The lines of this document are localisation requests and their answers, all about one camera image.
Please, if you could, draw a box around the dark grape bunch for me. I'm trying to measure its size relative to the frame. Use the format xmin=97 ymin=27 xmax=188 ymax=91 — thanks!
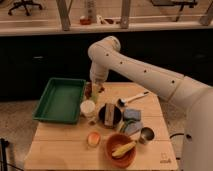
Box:
xmin=85 ymin=82 xmax=104 ymax=99

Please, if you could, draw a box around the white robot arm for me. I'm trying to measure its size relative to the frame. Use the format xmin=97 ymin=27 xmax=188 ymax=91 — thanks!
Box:
xmin=88 ymin=36 xmax=213 ymax=171

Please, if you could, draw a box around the white cup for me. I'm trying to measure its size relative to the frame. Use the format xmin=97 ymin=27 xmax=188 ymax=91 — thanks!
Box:
xmin=80 ymin=100 xmax=95 ymax=117

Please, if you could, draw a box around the wooden block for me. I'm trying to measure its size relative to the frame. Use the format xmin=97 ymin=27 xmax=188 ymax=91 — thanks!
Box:
xmin=104 ymin=103 xmax=114 ymax=127

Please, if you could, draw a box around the green plastic tray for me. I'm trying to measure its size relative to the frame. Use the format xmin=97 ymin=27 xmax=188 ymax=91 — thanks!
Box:
xmin=33 ymin=78 xmax=86 ymax=124

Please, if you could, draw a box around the green utensil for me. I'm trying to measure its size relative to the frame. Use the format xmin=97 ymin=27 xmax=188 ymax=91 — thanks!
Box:
xmin=119 ymin=120 xmax=134 ymax=133

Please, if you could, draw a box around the blue sponge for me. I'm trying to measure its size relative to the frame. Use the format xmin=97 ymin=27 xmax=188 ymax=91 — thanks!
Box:
xmin=123 ymin=108 xmax=141 ymax=121

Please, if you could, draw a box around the orange peach fruit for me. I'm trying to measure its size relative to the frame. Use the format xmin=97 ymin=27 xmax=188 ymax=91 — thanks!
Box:
xmin=87 ymin=132 xmax=101 ymax=147

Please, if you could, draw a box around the grey cloth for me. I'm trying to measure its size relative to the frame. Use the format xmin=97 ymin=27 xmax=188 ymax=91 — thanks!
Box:
xmin=125 ymin=122 xmax=143 ymax=136

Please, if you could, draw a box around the orange clay bowl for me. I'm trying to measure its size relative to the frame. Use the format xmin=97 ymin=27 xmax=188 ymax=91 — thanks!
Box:
xmin=104 ymin=133 xmax=136 ymax=168

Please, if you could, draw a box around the red object on shelf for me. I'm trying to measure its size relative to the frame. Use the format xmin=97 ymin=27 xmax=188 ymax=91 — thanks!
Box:
xmin=79 ymin=16 xmax=91 ymax=25

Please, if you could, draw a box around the yellow corn cob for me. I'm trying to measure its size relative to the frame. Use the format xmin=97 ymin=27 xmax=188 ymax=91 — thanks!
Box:
xmin=112 ymin=141 xmax=136 ymax=158

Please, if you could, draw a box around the metal cup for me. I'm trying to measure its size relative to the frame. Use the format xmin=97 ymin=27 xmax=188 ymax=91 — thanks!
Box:
xmin=139 ymin=127 xmax=155 ymax=144

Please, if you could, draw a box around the black stand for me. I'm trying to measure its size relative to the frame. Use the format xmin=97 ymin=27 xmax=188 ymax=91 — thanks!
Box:
xmin=0 ymin=138 xmax=9 ymax=171

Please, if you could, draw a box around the black office chair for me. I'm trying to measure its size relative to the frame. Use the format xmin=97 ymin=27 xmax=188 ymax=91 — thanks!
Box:
xmin=8 ymin=0 xmax=43 ymax=16

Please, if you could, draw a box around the black floor cable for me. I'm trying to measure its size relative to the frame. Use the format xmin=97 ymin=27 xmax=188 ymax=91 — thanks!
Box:
xmin=169 ymin=132 xmax=185 ymax=161

